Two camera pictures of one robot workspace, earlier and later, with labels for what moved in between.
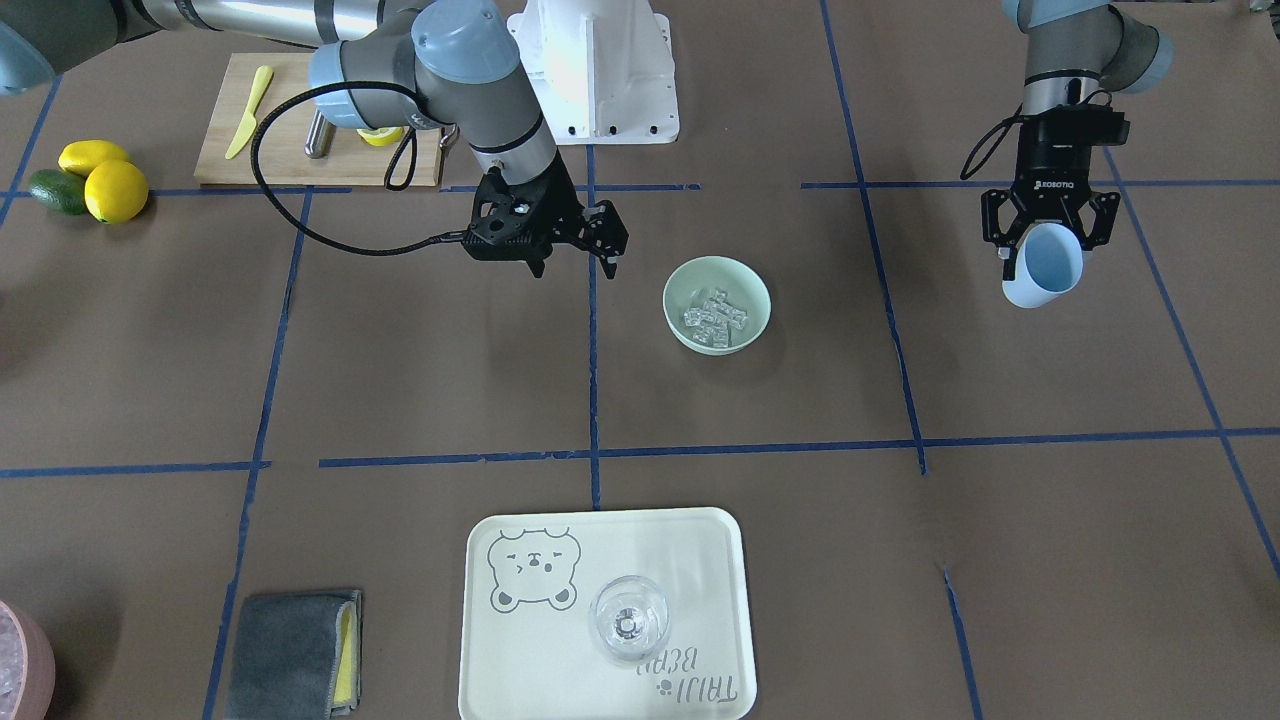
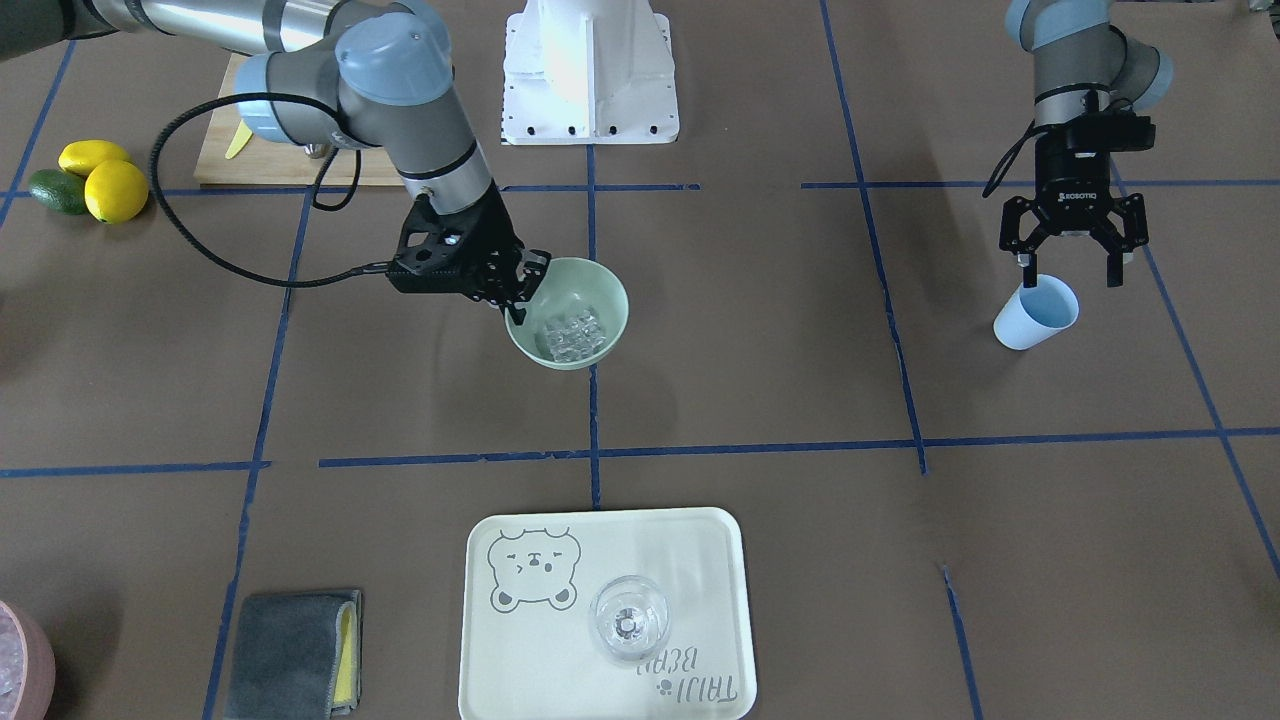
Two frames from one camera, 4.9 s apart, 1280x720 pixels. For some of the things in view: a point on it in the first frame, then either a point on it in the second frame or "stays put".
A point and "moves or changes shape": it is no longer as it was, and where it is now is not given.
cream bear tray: [635, 613] stays put
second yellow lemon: [82, 156] stays put
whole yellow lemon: [115, 192] stays put
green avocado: [59, 190] stays put
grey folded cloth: [296, 656] stays put
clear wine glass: [629, 618] stays put
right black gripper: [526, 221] → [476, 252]
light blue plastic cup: [1049, 263] moves or changes shape
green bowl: [716, 305] → [576, 317]
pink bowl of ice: [27, 667] stays put
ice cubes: [714, 318] → [574, 338]
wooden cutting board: [259, 119] stays put
